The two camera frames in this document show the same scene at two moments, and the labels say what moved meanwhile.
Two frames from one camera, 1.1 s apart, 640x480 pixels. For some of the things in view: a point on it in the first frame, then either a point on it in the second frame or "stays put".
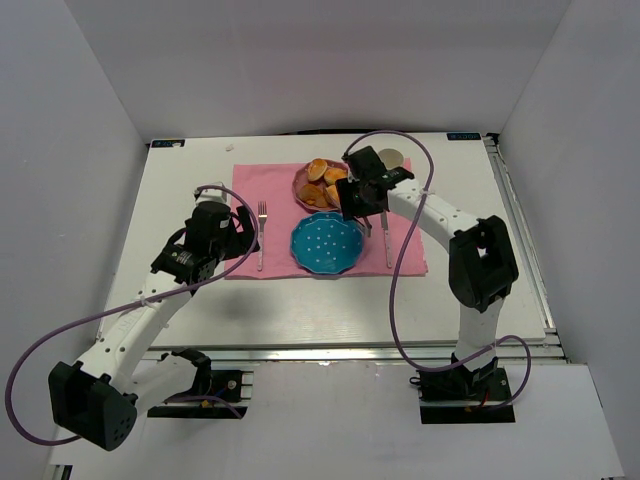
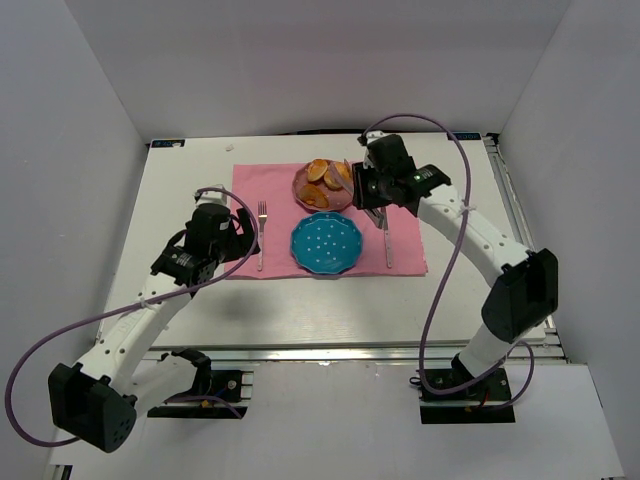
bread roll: x=333 y=194 -> x=331 y=182
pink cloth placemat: x=270 y=188 stays put
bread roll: x=316 y=169 stays put
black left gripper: x=242 y=236 stays put
